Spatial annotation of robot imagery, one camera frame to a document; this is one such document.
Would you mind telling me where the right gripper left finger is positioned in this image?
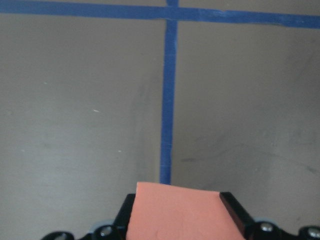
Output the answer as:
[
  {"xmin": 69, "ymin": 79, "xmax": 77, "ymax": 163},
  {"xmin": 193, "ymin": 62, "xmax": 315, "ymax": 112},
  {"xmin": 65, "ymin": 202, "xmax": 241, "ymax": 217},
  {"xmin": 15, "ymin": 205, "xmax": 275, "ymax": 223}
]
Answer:
[{"xmin": 113, "ymin": 193, "xmax": 136, "ymax": 240}]

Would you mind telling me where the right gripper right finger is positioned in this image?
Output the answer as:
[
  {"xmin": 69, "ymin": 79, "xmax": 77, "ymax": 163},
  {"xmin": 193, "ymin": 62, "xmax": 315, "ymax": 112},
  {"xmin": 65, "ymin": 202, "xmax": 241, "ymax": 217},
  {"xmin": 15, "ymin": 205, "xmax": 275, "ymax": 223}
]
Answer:
[{"xmin": 219, "ymin": 192, "xmax": 255, "ymax": 240}]

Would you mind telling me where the orange foam block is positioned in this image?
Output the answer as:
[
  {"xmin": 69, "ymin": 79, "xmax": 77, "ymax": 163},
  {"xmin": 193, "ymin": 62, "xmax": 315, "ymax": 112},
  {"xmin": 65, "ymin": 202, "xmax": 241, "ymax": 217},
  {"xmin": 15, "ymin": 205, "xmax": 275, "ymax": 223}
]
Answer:
[{"xmin": 126, "ymin": 182, "xmax": 243, "ymax": 240}]

